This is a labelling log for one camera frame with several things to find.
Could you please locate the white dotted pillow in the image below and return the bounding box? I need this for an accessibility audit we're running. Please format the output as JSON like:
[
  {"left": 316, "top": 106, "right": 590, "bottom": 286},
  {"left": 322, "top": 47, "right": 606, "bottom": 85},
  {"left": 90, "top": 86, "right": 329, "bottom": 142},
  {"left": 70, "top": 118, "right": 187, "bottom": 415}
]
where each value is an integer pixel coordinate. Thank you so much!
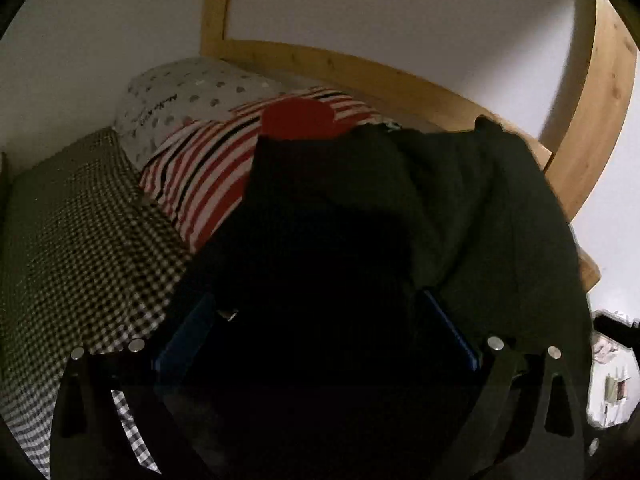
[{"left": 112, "top": 56, "right": 292, "bottom": 172}]

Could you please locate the checked bed sheet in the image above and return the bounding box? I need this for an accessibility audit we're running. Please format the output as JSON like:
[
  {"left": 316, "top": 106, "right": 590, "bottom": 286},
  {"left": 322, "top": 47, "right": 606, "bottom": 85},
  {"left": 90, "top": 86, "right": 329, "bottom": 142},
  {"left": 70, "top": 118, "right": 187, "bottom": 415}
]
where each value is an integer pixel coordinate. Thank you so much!
[{"left": 0, "top": 127, "right": 197, "bottom": 479}]

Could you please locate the red white striped pillow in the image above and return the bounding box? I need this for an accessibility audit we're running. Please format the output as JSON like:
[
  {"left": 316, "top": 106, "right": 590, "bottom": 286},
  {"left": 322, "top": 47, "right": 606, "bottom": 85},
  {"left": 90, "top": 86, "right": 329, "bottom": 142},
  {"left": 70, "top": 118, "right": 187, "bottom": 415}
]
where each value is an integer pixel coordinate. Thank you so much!
[{"left": 137, "top": 86, "right": 403, "bottom": 255}]

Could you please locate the white furniture with items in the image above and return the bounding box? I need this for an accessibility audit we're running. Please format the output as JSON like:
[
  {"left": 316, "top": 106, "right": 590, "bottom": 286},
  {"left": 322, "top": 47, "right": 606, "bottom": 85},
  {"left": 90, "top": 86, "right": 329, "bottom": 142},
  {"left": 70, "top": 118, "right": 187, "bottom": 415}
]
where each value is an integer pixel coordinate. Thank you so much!
[{"left": 587, "top": 309, "right": 640, "bottom": 428}]

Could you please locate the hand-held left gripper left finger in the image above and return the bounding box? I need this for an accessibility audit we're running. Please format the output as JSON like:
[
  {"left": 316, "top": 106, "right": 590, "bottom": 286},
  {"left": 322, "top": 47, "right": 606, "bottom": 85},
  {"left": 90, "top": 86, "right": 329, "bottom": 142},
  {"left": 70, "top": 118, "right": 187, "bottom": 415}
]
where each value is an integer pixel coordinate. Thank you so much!
[{"left": 50, "top": 290, "right": 221, "bottom": 480}]

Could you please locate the dark large garment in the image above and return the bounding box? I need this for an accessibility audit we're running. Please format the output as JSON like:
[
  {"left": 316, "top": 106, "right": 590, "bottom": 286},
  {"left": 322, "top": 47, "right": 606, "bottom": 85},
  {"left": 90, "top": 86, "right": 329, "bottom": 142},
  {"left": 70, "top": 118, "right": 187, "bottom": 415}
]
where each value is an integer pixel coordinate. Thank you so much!
[{"left": 165, "top": 115, "right": 594, "bottom": 480}]

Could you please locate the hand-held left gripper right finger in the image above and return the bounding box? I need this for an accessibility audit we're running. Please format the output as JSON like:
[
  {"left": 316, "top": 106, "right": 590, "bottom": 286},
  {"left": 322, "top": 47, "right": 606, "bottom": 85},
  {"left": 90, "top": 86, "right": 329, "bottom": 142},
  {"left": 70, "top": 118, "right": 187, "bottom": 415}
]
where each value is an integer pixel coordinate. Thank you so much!
[{"left": 417, "top": 287, "right": 587, "bottom": 480}]

